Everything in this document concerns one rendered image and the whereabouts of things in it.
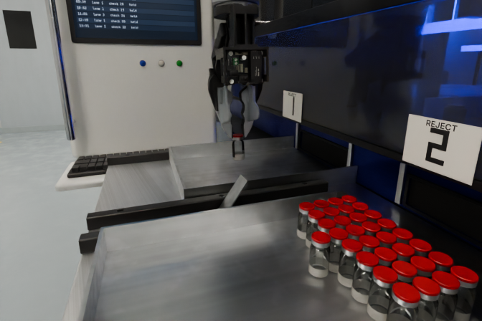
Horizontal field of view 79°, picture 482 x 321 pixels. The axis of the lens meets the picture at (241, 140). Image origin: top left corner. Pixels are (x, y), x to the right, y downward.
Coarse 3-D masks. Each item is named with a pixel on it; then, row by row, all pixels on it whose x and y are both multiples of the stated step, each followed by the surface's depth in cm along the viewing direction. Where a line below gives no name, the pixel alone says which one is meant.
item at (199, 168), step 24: (216, 144) 74; (264, 144) 78; (288, 144) 81; (192, 168) 65; (216, 168) 65; (240, 168) 65; (264, 168) 65; (288, 168) 65; (312, 168) 65; (336, 168) 56; (192, 192) 47; (216, 192) 49
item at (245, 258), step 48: (144, 240) 38; (192, 240) 39; (240, 240) 39; (288, 240) 39; (96, 288) 29; (144, 288) 30; (192, 288) 30; (240, 288) 30; (288, 288) 30; (336, 288) 30
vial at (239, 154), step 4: (236, 140) 52; (240, 140) 52; (232, 144) 52; (236, 144) 52; (240, 144) 52; (236, 148) 52; (240, 148) 52; (244, 148) 53; (236, 152) 52; (240, 152) 52; (244, 152) 53; (236, 156) 52; (240, 156) 52; (244, 156) 53
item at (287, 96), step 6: (288, 96) 65; (294, 96) 62; (300, 96) 60; (288, 102) 65; (294, 102) 62; (300, 102) 60; (288, 108) 65; (294, 108) 63; (300, 108) 60; (288, 114) 65; (294, 114) 63; (300, 114) 61; (300, 120) 61
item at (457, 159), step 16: (416, 128) 35; (448, 128) 31; (464, 128) 30; (480, 128) 28; (416, 144) 35; (448, 144) 31; (464, 144) 30; (480, 144) 28; (416, 160) 35; (448, 160) 32; (464, 160) 30; (448, 176) 32; (464, 176) 30
